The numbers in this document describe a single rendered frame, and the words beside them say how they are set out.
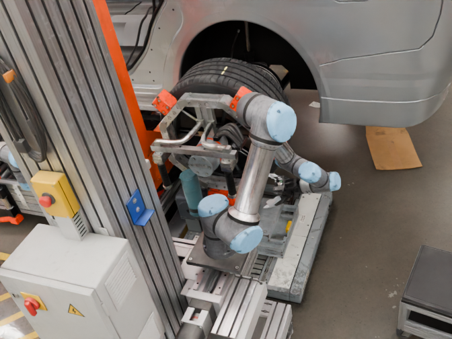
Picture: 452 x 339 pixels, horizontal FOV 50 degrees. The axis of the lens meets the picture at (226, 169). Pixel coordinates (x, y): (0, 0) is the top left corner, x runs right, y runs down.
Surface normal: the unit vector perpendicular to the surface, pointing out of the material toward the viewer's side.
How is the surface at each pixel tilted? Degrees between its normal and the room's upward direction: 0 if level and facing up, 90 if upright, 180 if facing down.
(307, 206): 0
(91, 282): 0
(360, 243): 0
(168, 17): 90
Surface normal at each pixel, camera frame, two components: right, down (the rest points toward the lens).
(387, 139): -0.15, -0.76
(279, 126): 0.66, 0.27
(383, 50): -0.36, 0.62
